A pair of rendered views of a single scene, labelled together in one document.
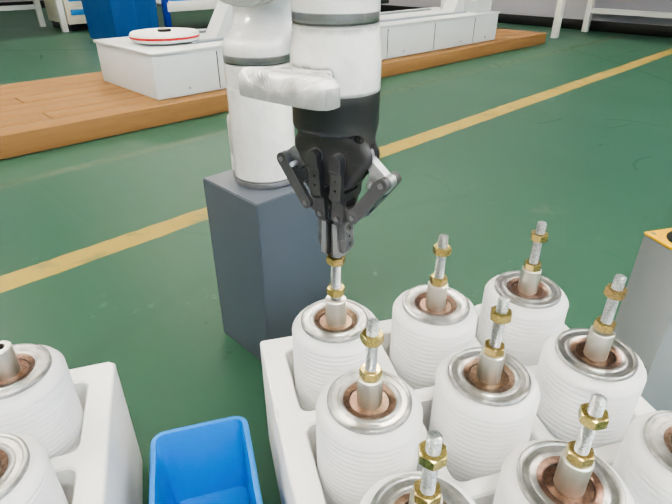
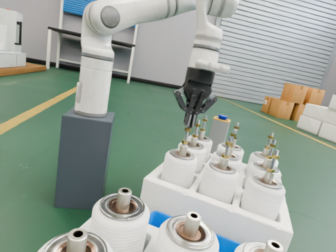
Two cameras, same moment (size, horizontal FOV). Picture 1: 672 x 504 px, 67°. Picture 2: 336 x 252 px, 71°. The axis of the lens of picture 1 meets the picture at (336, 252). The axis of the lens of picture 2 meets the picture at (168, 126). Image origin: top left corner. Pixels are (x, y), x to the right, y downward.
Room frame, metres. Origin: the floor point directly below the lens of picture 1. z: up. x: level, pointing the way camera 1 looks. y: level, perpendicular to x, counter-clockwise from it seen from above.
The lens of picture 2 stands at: (0.13, 0.58, 0.49)
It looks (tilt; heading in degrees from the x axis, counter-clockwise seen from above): 14 degrees down; 303
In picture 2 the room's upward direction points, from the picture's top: 11 degrees clockwise
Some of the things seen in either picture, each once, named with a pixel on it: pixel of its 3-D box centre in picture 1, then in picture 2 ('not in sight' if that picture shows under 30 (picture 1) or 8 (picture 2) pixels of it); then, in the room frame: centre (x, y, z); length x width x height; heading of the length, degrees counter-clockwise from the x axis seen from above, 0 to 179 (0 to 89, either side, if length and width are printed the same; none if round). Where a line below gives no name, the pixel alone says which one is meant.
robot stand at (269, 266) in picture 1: (272, 261); (86, 157); (0.73, 0.11, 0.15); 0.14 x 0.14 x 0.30; 44
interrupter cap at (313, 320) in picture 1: (335, 320); (182, 154); (0.44, 0.00, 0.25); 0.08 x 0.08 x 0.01
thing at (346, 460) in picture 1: (366, 467); (214, 196); (0.33, -0.03, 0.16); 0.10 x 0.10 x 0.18
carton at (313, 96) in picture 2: not in sight; (310, 96); (0.52, -4.35, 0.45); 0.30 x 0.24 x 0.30; 132
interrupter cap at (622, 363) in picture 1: (595, 353); (231, 146); (0.39, -0.26, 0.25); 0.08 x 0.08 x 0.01
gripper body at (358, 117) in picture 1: (335, 134); (198, 84); (0.44, 0.00, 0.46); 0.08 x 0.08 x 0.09
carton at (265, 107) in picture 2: not in sight; (273, 105); (1.06, -4.24, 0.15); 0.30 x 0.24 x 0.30; 43
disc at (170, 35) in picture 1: (164, 34); not in sight; (2.47, 0.77, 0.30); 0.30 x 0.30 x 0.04
